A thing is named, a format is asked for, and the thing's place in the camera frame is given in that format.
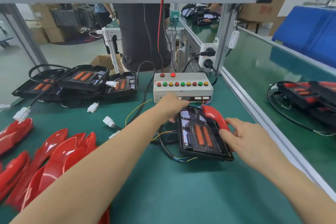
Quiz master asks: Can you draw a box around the blue plastic crate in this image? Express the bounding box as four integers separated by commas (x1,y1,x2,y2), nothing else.
272,5,336,67

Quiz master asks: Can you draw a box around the beige test button box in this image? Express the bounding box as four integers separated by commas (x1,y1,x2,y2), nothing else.
153,71,214,104

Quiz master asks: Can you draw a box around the white power strip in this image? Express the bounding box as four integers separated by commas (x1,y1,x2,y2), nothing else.
198,40,217,71

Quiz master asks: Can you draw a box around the white switch box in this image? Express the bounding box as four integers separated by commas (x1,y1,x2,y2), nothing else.
228,30,240,50

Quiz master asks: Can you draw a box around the person's right forearm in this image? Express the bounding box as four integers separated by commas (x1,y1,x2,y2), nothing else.
268,161,336,224

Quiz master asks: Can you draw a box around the red curved lens cover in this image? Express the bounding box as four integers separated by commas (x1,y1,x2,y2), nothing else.
202,105,232,134

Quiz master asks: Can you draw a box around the person's left hand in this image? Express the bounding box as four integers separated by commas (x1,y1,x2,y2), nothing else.
152,92,191,125

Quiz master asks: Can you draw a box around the red power cable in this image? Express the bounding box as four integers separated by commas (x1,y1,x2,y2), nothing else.
157,0,178,71

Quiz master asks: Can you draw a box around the large cardboard box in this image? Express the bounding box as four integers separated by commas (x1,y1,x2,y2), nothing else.
31,3,66,43

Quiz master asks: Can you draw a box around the white metal stand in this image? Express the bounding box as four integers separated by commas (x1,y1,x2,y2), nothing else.
102,27,123,70

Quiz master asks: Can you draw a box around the black mesh basket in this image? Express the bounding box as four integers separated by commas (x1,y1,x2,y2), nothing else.
51,8,98,29

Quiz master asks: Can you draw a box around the flat platform trolley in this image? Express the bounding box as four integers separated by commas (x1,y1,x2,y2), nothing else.
0,35,14,49

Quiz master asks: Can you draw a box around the low open cardboard carton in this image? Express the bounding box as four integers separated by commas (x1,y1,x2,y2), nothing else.
90,54,124,72

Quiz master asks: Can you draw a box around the pile of black lamp housings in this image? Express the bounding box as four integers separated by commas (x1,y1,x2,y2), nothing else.
12,63,141,139

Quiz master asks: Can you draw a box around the pile of red lens covers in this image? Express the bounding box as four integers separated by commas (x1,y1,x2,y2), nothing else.
0,118,111,224

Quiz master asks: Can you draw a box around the person's left forearm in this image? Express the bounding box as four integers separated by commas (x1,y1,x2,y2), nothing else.
10,110,169,224

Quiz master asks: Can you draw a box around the person's right hand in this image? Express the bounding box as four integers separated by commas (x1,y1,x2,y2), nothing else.
219,117,288,178

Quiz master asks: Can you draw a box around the small cardboard box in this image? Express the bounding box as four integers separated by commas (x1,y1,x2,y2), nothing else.
29,28,49,44

